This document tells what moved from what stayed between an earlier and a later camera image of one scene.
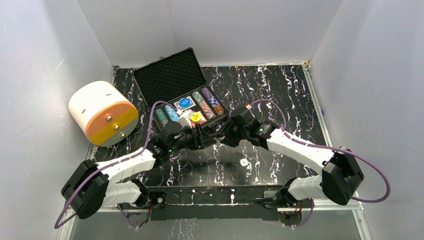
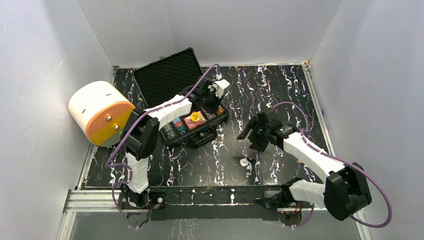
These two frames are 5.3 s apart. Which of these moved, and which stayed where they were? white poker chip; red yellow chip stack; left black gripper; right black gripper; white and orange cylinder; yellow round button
Moved: left black gripper; right black gripper
Stayed: red yellow chip stack; yellow round button; white and orange cylinder; white poker chip
